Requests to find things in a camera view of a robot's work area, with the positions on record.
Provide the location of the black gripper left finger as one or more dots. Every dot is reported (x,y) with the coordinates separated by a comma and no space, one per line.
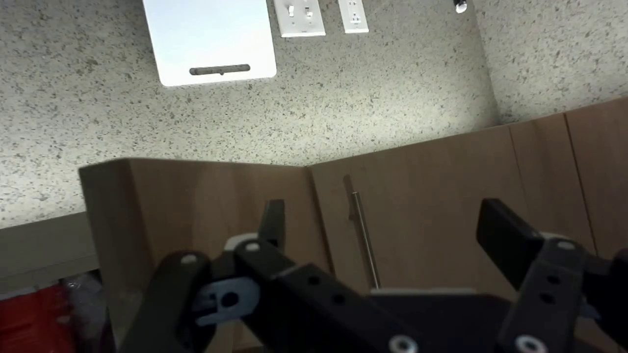
(281,315)

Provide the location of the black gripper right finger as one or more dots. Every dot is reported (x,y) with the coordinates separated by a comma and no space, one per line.
(556,295)

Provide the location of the wooden cupboard body with shelf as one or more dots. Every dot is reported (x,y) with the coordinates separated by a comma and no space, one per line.
(46,252)

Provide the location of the red box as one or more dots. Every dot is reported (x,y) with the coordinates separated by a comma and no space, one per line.
(32,320)

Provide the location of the white cutting board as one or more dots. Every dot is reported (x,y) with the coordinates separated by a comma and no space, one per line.
(209,40)

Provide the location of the white wall outlet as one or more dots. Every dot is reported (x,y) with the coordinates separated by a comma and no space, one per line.
(299,17)
(354,15)

